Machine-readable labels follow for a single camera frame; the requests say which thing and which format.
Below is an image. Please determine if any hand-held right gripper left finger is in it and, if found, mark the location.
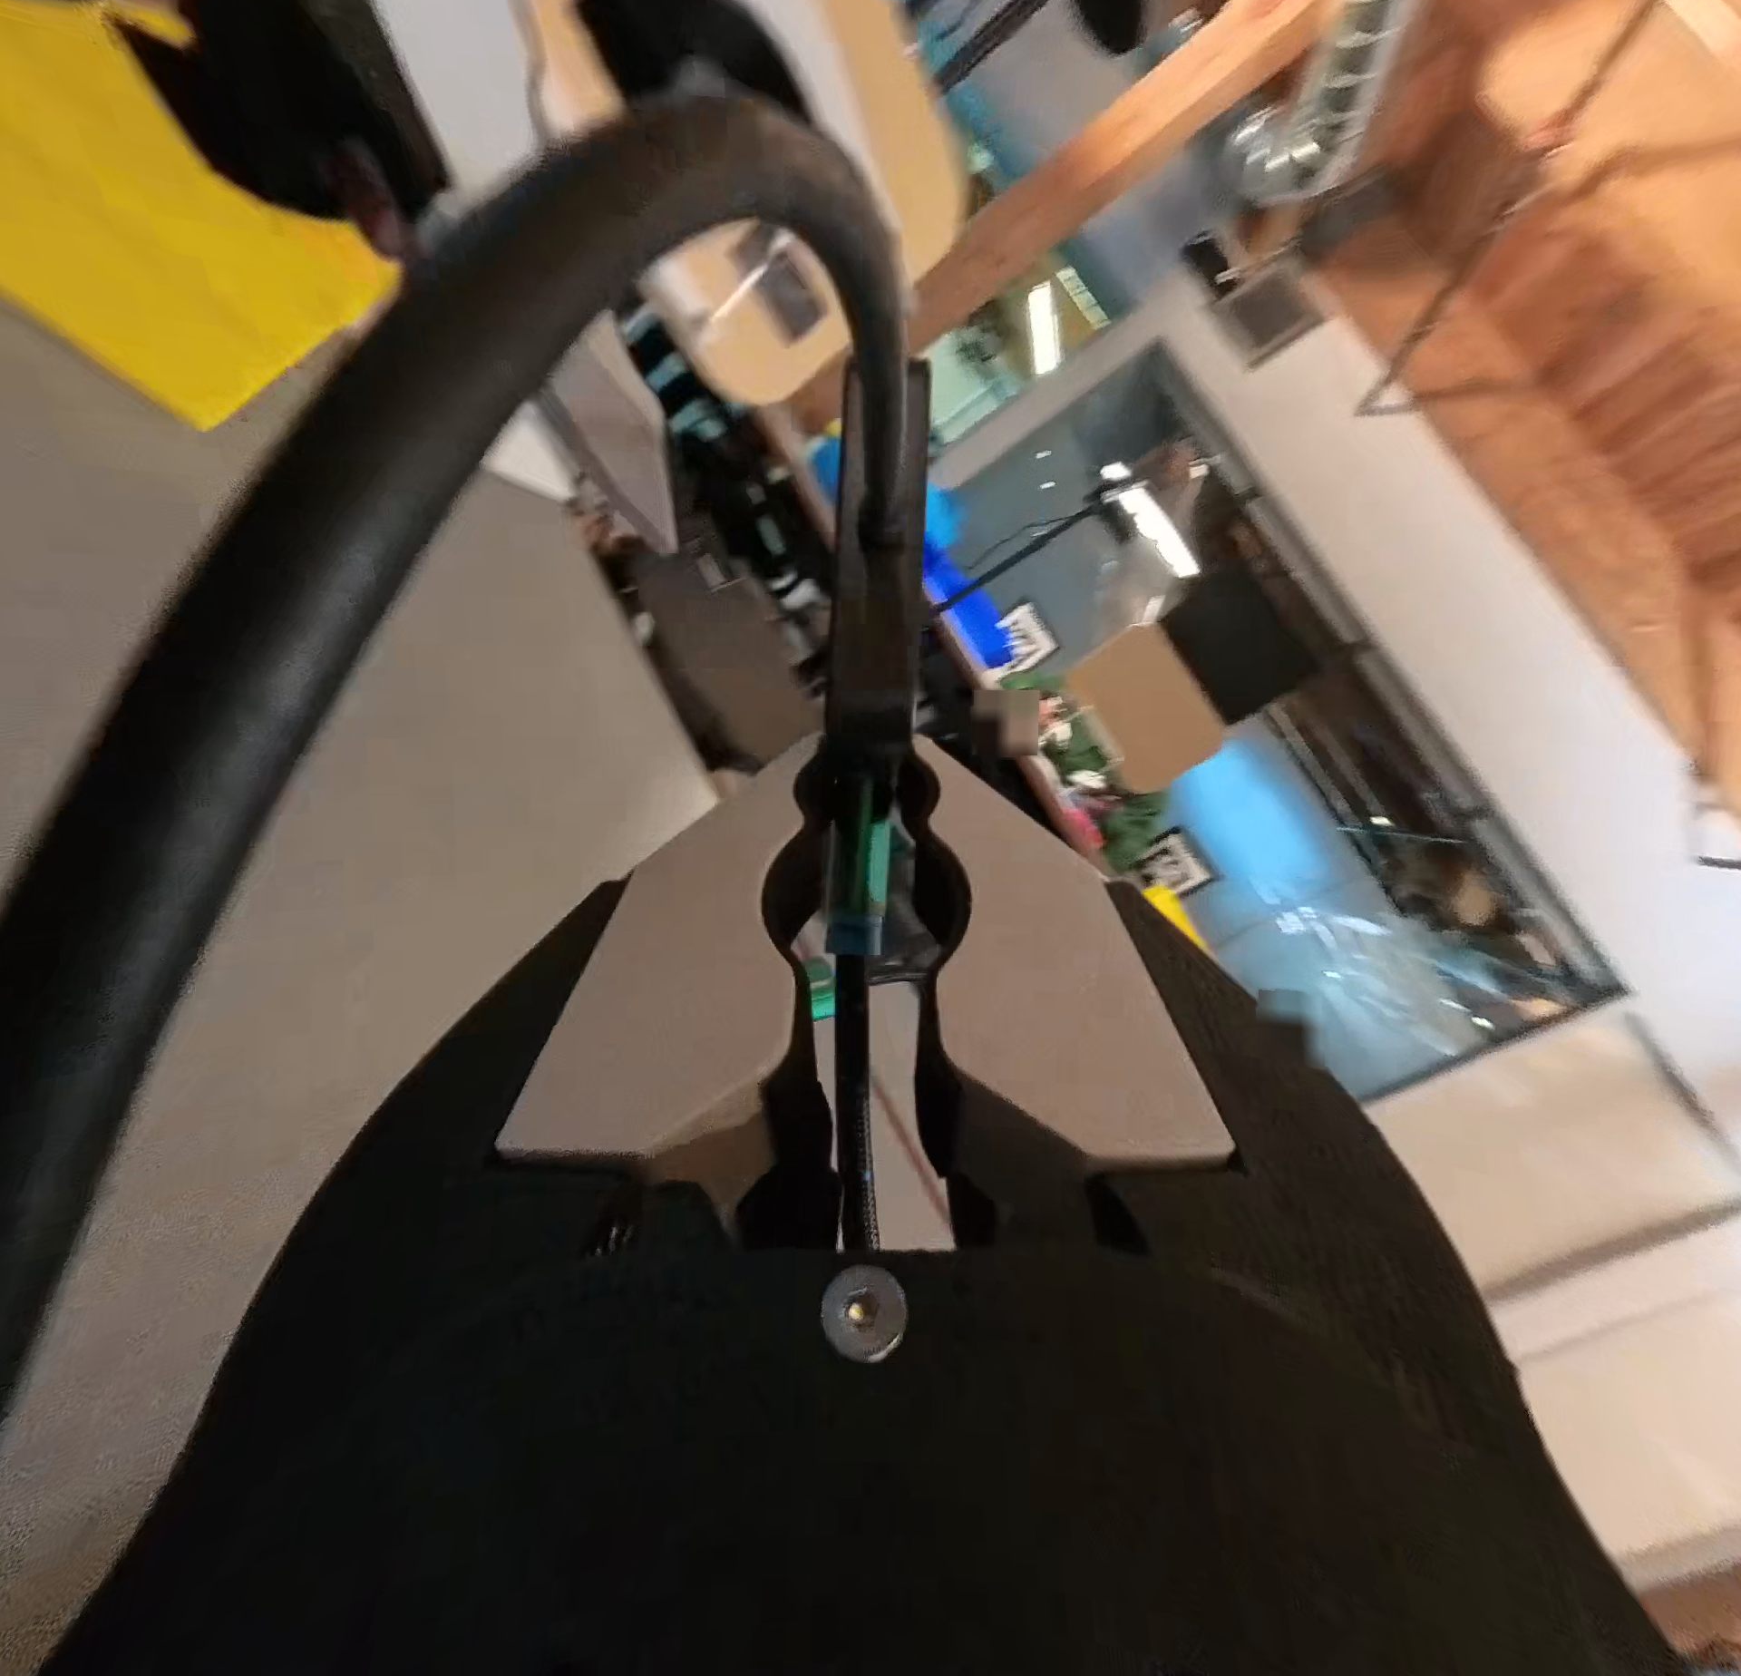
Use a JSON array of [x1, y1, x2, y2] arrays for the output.
[[492, 735, 831, 1176]]

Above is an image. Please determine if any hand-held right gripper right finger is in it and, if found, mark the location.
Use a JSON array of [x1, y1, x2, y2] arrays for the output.
[[908, 735, 1237, 1176]]

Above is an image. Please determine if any green plug braided HDMI cable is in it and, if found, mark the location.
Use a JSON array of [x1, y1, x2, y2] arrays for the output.
[[805, 773, 904, 1252]]

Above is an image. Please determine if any black HDMI port extension cable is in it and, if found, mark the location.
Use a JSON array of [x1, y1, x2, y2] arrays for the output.
[[0, 88, 943, 1406]]

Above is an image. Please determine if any glass window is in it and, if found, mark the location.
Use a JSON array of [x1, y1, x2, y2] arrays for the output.
[[939, 340, 1629, 1108]]

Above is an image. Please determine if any brown cardboard panel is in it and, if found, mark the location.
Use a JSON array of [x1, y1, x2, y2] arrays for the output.
[[1069, 621, 1234, 795]]

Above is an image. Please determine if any black flat screen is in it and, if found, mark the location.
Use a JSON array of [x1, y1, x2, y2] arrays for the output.
[[1164, 566, 1324, 725]]

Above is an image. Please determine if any grey box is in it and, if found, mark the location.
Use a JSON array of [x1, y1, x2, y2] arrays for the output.
[[545, 315, 680, 548]]

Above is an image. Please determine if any wooden ceiling beam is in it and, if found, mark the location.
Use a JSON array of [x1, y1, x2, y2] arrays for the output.
[[908, 0, 1380, 350]]

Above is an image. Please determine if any yellow flat object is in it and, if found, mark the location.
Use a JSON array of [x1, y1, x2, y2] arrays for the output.
[[0, 0, 408, 432]]

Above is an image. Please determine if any black blurred object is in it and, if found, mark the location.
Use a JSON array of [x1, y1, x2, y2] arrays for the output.
[[119, 0, 452, 254]]

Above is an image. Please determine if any wall air vent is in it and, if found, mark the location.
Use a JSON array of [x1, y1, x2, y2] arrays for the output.
[[1208, 261, 1326, 362]]

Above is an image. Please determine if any spiral metal duct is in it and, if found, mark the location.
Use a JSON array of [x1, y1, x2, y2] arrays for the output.
[[1227, 0, 1427, 205]]

